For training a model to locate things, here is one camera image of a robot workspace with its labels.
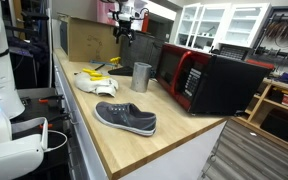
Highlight wooden shelf unit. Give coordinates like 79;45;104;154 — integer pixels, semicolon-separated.
232;78;288;153

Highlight dark grey fabric bin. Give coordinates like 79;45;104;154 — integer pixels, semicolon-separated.
119;29;165;72

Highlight black equipment rack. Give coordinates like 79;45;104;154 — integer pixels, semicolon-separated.
3;0;53;89

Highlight red and black microwave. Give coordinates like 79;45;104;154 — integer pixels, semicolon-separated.
154;42;273;117

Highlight red vertical panel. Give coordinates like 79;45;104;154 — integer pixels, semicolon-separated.
141;12;150;34

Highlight large cardboard box blue print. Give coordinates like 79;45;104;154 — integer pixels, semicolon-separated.
59;15;126;63

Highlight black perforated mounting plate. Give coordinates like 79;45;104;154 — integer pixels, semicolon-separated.
10;95;73;161

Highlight black case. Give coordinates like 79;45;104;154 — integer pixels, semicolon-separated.
259;109;288;144

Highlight white glass-door cabinet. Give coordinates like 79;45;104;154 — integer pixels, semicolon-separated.
174;2;272;52

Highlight white cable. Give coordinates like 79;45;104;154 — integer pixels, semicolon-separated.
43;129;69;153

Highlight black wedge wrench stand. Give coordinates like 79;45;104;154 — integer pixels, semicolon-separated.
108;65;134;77

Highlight black clamp orange tip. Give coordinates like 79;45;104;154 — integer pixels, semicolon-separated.
38;113;72;130
38;94;66;104

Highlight black perforated tray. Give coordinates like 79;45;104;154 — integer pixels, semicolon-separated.
218;44;252;62

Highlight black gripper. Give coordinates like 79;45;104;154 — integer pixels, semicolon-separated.
113;20;136;47

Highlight metal cylinder cup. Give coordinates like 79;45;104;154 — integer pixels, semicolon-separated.
130;61;153;94

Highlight black tool pegboard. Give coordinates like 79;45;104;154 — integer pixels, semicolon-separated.
252;5;288;69

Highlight white crumpled towel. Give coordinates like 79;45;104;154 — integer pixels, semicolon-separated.
73;71;120;98

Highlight long yellow T-handle wrench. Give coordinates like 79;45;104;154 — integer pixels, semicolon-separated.
82;63;106;78

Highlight grey canvas shoe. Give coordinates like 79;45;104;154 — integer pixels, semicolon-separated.
93;101;158;137

